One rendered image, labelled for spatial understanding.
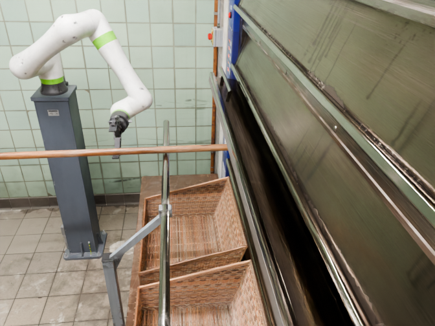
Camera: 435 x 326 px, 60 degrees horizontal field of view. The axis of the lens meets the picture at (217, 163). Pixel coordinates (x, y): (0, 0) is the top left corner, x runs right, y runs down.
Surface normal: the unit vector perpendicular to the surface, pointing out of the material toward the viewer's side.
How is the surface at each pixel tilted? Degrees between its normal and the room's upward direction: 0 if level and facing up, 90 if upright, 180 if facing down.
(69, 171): 90
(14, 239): 0
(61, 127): 90
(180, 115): 90
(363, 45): 70
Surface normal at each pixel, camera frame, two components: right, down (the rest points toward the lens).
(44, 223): 0.03, -0.86
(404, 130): -0.92, -0.26
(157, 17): 0.11, 0.52
